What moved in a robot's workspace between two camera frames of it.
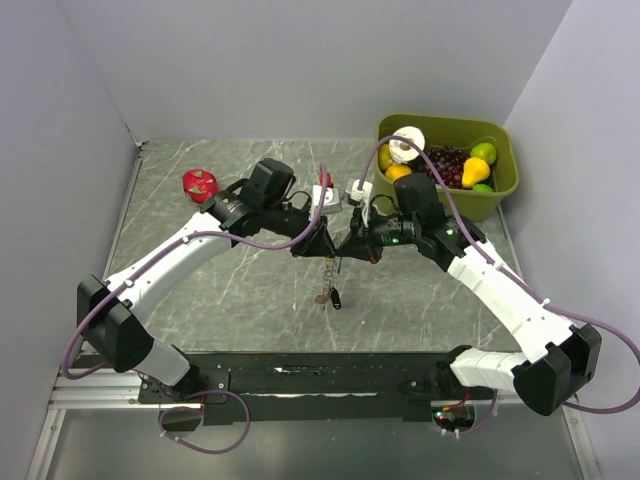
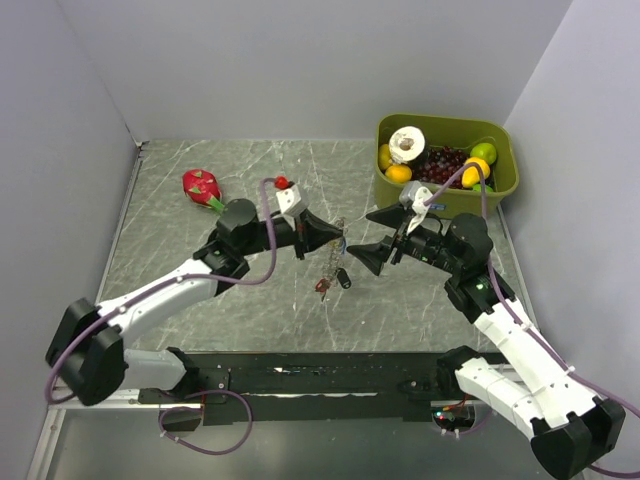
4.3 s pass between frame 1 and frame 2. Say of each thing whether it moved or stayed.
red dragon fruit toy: stayed
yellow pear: stayed
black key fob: moved
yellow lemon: stayed
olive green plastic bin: stayed
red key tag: moved
